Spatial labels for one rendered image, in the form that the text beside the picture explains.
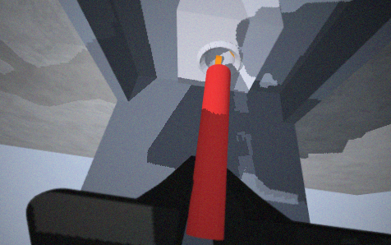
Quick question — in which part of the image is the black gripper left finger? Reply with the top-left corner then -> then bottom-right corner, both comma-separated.
26,155 -> 196,245

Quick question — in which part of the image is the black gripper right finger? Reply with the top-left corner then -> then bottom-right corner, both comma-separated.
213,168 -> 391,245

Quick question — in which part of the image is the red peg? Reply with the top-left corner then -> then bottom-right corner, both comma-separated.
186,64 -> 231,240

